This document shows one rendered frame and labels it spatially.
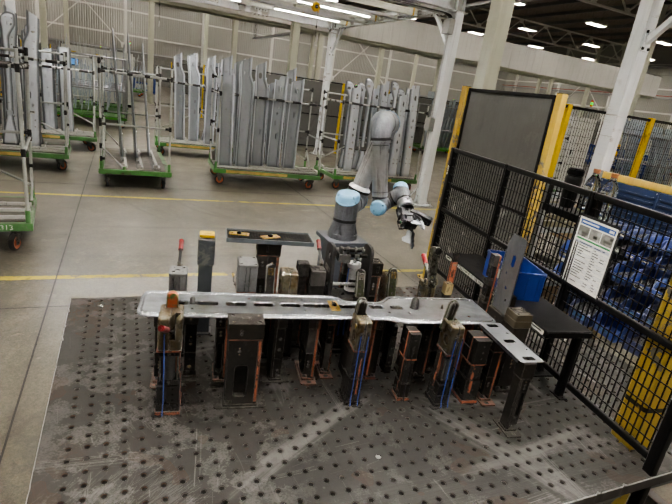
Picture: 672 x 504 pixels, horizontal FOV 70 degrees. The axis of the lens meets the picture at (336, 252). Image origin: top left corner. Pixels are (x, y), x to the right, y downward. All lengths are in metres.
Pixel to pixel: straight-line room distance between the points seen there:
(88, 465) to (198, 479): 0.31
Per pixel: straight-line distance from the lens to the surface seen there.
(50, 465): 1.67
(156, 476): 1.58
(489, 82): 9.74
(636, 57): 6.35
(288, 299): 1.89
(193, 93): 11.24
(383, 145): 2.28
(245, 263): 1.90
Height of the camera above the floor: 1.79
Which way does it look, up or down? 18 degrees down
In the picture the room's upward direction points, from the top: 8 degrees clockwise
